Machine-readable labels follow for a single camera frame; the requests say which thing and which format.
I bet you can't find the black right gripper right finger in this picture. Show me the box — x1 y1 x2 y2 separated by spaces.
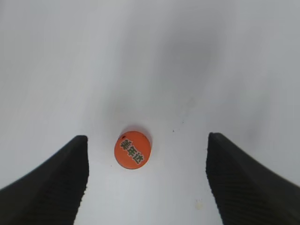
206 133 300 225

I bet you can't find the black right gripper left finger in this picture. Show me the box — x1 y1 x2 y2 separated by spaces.
0 135 89 225

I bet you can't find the orange bottle cap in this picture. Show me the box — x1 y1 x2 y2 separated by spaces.
114 125 152 170

